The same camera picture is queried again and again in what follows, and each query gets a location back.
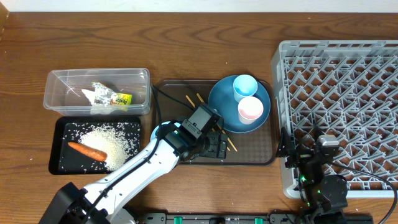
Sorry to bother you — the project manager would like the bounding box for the wooden chopstick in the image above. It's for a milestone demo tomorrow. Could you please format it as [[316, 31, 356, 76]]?
[[185, 95, 230, 151], [196, 93, 238, 152]]

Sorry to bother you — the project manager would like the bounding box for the light blue cup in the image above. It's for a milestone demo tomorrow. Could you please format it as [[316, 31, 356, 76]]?
[[233, 74, 258, 103]]

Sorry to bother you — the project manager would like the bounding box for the orange carrot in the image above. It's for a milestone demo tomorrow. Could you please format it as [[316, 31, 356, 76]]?
[[68, 142, 108, 162]]

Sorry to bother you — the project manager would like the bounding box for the wooden chopstick right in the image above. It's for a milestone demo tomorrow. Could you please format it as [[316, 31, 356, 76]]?
[[196, 93, 238, 152]]

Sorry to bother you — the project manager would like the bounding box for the dark blue plate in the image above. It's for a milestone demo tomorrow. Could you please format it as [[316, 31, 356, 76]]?
[[208, 75, 272, 133]]

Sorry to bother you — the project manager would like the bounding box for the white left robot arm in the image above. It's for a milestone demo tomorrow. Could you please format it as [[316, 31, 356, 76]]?
[[40, 103, 226, 223]]

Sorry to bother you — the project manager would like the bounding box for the clear plastic bin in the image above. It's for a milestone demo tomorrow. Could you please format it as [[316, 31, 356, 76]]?
[[43, 68, 151, 116]]

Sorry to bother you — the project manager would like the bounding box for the foil snack wrapper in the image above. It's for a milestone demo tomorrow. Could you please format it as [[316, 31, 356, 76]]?
[[92, 82, 132, 106]]

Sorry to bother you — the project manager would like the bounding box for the white rice pile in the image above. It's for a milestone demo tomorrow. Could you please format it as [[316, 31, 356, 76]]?
[[62, 122, 141, 172]]

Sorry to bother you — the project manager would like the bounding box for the light blue bowl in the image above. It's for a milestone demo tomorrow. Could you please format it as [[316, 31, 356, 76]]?
[[150, 121, 181, 140]]

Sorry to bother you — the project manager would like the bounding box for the brown serving tray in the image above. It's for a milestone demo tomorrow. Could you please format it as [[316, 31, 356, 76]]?
[[156, 80, 279, 166]]

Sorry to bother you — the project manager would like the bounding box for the black tray bin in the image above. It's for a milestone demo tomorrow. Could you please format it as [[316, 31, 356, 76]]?
[[49, 116, 141, 175]]

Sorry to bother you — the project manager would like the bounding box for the wooden chopstick left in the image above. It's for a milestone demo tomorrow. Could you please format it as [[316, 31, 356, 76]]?
[[185, 95, 230, 151]]

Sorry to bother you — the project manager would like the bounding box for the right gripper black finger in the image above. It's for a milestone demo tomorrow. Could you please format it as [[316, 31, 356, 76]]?
[[275, 127, 295, 157], [313, 126, 323, 146]]

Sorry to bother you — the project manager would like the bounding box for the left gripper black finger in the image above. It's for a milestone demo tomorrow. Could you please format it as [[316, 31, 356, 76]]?
[[198, 132, 219, 157], [218, 133, 228, 159]]

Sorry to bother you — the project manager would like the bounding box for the grey dishwasher rack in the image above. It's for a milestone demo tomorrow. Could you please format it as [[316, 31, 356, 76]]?
[[271, 40, 397, 198]]

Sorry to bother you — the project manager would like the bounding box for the pink cup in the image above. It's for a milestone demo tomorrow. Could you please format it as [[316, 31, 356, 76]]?
[[238, 96, 264, 124]]

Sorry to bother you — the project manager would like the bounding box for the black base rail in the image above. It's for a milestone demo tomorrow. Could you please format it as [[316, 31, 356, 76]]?
[[137, 210, 374, 224]]

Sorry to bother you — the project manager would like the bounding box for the white paper napkin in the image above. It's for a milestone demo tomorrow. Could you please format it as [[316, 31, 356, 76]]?
[[81, 89, 96, 105]]

